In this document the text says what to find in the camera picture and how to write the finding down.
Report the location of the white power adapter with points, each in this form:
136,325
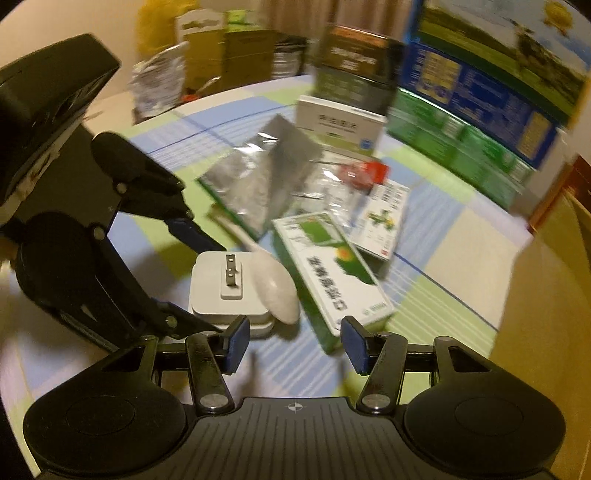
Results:
212,288

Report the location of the green shrink-wrapped carton pack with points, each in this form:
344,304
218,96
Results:
452,143

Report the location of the small white plant-print box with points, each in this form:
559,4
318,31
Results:
381,221

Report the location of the white plastic spoon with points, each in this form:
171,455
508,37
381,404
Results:
277,295

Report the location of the brown carton with green labels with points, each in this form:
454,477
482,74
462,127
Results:
221,50

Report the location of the checked desktop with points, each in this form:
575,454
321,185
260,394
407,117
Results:
452,258

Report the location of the yellow bag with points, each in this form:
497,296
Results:
159,23

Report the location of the clear packet with red header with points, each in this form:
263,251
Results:
332,189

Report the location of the dark snack box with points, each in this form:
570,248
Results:
358,60

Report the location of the green and white medicine box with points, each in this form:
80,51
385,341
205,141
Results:
332,272

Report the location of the cow print milk box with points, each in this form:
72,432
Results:
503,46

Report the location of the silver foil packet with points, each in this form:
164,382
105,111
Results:
263,184

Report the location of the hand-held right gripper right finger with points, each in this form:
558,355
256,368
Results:
353,346

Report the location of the brown cardboard box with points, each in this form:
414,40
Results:
545,277

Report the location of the blue milk box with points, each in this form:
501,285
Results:
480,97

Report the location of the crumpled silver bag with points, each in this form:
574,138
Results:
157,83

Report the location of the beige curtain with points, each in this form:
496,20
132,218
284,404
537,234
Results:
323,11

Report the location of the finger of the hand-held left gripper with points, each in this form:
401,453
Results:
191,233
171,318

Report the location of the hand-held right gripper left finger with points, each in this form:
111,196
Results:
236,346

